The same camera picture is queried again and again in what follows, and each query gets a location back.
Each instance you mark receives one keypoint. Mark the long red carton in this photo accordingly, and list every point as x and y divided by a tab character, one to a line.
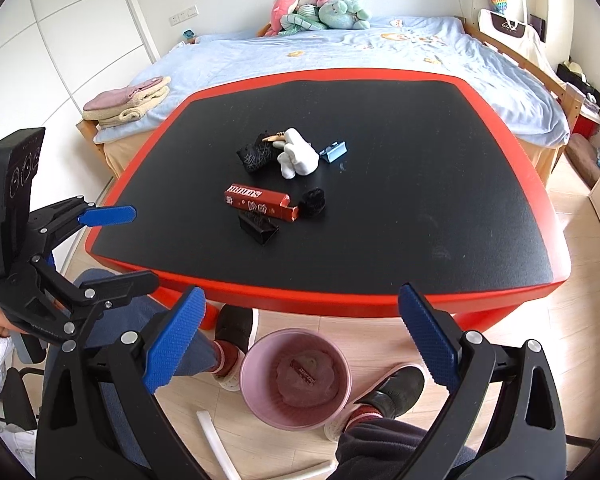
302	372

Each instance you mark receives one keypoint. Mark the blue binder clip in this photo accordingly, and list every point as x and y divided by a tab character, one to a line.
333	151

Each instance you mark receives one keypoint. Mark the black binder clip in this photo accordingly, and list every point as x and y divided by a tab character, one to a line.
258	226

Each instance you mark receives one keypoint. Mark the wooden clothespin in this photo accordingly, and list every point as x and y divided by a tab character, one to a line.
276	137

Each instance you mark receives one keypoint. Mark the right black shoe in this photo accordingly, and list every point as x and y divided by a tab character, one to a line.
394	395

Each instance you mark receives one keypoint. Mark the bed with blue sheet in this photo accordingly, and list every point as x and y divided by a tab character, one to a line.
538	109

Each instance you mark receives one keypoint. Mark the small black cloth ball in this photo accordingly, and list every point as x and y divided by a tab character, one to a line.
312	204

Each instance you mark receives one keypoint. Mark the pink trash bin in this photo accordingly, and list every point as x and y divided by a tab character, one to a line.
277	396

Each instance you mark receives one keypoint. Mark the teal plush toy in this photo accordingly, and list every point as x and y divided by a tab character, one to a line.
344	14

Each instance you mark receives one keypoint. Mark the white sock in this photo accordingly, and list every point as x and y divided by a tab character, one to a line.
296	156

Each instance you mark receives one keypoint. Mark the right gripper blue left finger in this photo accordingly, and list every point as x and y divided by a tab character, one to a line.
170	334

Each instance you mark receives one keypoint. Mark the striped green plush toy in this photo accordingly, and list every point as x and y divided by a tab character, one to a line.
304	19

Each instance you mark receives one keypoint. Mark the white tote bag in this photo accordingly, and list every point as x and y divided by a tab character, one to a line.
509	22

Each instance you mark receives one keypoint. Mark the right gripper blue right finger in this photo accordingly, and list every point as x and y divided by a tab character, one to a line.
435	334

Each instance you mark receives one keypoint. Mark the black red-edged table mat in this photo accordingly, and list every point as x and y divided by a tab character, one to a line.
434	190

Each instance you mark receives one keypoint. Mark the pink plush toy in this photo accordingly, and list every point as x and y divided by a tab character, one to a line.
280	9

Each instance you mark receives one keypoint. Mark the black patterned sock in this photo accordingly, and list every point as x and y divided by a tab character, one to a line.
259	156

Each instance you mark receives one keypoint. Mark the folded pink beige blankets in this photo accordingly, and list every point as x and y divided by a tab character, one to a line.
120	106

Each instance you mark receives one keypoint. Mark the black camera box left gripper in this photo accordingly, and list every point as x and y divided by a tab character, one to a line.
19	156

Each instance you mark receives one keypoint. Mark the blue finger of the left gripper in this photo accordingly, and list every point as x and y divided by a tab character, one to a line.
120	288
107	216

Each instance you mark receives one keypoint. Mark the red box with white letters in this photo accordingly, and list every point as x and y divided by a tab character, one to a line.
270	203

